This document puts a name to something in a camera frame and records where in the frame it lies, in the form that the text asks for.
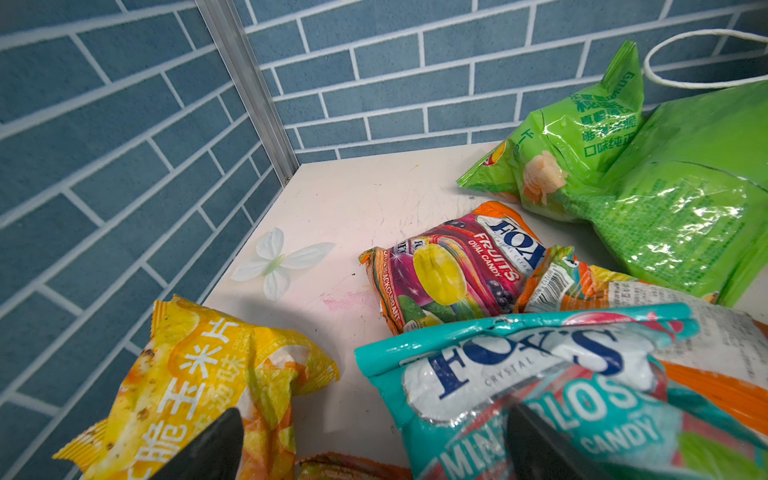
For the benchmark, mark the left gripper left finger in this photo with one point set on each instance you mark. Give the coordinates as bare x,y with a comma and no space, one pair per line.
215,454

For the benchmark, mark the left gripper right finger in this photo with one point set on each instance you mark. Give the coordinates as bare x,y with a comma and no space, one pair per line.
537,451

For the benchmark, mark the yellow snack packet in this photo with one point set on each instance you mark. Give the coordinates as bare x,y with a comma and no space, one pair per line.
197,364

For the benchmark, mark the teal Fox's mint candy bag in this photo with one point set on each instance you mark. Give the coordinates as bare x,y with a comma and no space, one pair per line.
590,375

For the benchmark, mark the green Lay's chips bag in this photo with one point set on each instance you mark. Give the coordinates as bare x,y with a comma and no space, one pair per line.
678,196

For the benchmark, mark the left corner metal post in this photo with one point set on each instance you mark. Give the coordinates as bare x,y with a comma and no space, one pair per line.
230,39

